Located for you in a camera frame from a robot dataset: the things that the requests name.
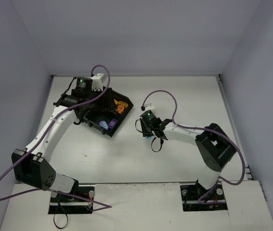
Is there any orange rounded lego block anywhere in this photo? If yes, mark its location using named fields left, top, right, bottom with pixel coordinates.
left=114, top=99, right=128, bottom=114

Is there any purple flower lego block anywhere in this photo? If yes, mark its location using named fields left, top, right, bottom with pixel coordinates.
left=99, top=120, right=109, bottom=130

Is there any purple arch lego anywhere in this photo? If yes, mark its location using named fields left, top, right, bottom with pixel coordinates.
left=108, top=118, right=118, bottom=129

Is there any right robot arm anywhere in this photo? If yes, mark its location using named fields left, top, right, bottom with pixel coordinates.
left=139, top=110, right=236, bottom=190

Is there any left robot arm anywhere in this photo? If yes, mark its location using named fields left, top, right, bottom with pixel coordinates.
left=12, top=74, right=108, bottom=193

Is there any black compartment tray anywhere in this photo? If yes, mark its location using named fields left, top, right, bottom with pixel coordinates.
left=79, top=90, right=134, bottom=137

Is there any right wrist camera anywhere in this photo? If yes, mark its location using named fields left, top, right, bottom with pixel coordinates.
left=141, top=103, right=155, bottom=113

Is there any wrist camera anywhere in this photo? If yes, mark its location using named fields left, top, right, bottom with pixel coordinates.
left=141, top=103, right=155, bottom=113
left=91, top=73, right=107, bottom=91

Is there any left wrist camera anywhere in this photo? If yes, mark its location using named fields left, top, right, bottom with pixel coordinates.
left=91, top=73, right=107, bottom=91

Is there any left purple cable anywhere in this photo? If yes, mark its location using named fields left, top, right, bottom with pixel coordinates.
left=0, top=64, right=112, bottom=212

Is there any purple cable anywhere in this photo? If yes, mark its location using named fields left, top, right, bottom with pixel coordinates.
left=142, top=90, right=246, bottom=204
left=0, top=64, right=112, bottom=212

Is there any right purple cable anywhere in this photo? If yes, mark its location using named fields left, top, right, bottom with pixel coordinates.
left=142, top=90, right=246, bottom=204

